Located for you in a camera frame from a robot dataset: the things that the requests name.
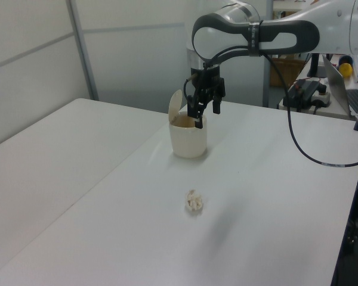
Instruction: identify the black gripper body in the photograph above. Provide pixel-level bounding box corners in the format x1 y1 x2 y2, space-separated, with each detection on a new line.
190 66 227 94

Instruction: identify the white paper trash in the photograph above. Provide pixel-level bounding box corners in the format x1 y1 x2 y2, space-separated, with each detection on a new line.
184 188 205 213

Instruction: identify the small white lidded bin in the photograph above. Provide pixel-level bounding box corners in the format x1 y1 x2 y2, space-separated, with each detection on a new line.
168 88 209 158

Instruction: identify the brown cardboard box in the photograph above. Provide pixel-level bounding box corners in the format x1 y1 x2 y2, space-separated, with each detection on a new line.
270 57 307 88

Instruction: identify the black electronic device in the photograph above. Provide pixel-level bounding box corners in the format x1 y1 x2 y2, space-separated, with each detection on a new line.
286 78 320 105

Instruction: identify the black monitor stand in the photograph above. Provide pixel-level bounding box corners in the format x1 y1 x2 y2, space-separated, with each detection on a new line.
306 53 328 78

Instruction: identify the grey emergency stop box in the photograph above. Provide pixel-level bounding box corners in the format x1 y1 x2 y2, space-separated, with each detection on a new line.
311 84 332 108

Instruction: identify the white side desk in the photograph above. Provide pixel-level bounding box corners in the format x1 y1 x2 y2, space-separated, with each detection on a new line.
277 77 358 121

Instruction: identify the grey laptop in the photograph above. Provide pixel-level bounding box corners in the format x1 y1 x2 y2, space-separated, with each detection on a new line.
321 54 358 117

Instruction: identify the yellow ball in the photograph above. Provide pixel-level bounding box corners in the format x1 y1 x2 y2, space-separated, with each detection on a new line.
338 62 354 79

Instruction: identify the black cable strap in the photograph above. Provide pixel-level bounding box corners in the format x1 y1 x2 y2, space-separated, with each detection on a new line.
248 20 264 57

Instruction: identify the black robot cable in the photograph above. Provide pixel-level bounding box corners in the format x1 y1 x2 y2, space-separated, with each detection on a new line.
183 44 358 168

